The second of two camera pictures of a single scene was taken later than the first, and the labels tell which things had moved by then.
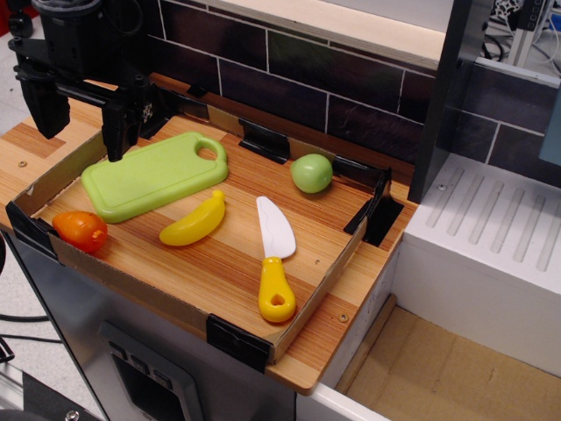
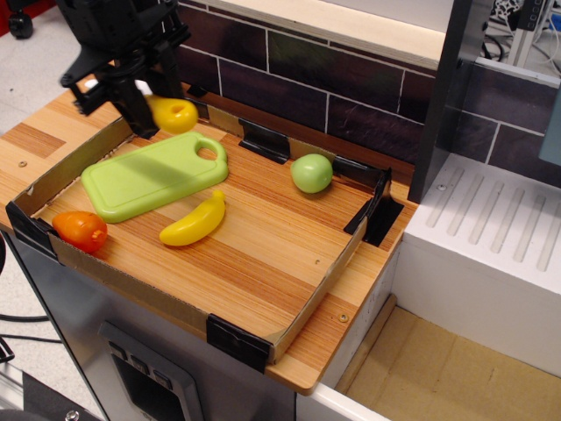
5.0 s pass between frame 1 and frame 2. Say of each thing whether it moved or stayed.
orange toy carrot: stayed
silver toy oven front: stayed
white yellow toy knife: moved
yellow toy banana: stayed
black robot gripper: moved
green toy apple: stayed
